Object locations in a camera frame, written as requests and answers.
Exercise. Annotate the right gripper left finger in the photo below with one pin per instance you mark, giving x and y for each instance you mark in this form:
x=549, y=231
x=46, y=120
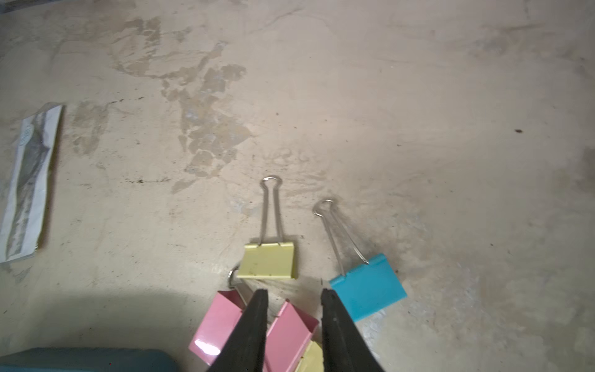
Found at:
x=245, y=348

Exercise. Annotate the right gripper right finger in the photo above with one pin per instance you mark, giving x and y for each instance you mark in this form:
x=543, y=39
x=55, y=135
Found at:
x=343, y=347

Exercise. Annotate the yellow binder clip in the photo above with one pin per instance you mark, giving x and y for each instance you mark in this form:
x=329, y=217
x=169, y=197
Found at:
x=312, y=359
x=269, y=261

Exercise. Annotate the pink binder clip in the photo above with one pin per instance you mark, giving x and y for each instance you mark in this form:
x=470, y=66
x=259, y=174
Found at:
x=288, y=338
x=218, y=323

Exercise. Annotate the teal binder clip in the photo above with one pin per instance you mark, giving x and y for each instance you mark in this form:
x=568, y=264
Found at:
x=367, y=288

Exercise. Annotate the teal plastic storage box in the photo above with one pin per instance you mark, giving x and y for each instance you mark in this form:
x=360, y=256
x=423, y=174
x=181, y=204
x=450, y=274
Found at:
x=89, y=359

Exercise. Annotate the packaged ruler card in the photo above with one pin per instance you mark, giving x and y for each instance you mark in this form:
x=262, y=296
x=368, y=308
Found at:
x=24, y=217

